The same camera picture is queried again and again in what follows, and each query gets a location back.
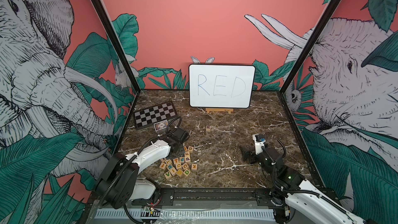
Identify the wooden block green D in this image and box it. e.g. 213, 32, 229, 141
183, 169, 191, 176

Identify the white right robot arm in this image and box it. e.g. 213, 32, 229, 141
240, 144, 376, 224

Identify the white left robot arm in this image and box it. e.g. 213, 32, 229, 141
94, 128, 190, 209

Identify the playing card deck box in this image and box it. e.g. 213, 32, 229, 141
154, 120, 169, 132

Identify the wooden block brown I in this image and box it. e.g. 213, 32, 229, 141
169, 167, 177, 176

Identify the wooden block green V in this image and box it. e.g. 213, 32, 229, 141
164, 172, 173, 180

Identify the black white chessboard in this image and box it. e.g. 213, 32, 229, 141
133, 102, 178, 129

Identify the wooden easel stand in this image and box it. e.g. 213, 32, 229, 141
205, 108, 234, 114

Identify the white dry-erase board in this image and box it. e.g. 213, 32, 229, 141
189, 64, 256, 108

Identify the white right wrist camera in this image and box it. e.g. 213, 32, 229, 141
252, 134, 266, 155

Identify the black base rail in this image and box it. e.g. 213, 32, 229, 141
130, 187, 330, 207

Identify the white slotted cable duct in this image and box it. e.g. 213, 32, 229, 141
93, 208, 276, 222

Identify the black enclosure frame post left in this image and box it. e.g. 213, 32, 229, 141
90, 0, 141, 94

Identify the black enclosure frame post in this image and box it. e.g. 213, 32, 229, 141
279, 0, 341, 94
90, 0, 141, 94

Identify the black enclosure frame post right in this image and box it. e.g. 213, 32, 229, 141
279, 0, 341, 94

